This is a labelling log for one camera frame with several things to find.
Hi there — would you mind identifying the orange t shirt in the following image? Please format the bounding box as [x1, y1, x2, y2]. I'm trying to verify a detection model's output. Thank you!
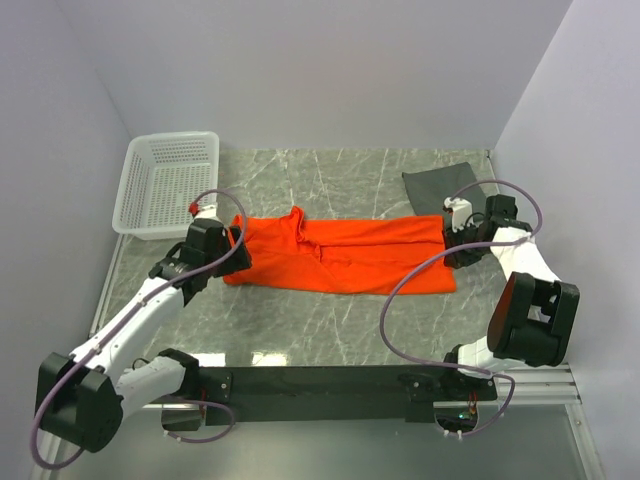
[223, 206, 445, 295]

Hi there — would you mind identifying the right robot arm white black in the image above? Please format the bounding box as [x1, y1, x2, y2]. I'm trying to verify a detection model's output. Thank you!
[438, 194, 580, 399]

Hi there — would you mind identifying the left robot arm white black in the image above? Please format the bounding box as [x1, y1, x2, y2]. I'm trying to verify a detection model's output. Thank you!
[33, 218, 251, 453]

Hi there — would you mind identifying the folded dark grey t shirt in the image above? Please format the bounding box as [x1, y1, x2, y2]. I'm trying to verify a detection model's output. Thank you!
[402, 162, 477, 223]

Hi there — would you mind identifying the white perforated plastic basket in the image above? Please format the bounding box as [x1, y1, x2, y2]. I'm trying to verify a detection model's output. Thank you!
[112, 131, 220, 241]

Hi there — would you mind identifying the black base crossbar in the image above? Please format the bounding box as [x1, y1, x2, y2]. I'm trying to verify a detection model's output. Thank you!
[188, 365, 497, 423]

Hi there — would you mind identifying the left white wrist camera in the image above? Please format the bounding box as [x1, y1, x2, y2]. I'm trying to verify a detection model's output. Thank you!
[188, 202, 219, 222]

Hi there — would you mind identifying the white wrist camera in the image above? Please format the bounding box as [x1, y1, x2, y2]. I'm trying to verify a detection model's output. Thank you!
[188, 202, 219, 222]
[443, 197, 473, 232]

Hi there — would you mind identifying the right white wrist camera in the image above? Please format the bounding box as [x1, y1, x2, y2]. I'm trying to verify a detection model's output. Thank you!
[443, 197, 473, 232]

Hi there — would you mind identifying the aluminium rail frame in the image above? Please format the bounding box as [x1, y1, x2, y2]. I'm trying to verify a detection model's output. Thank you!
[29, 149, 601, 480]

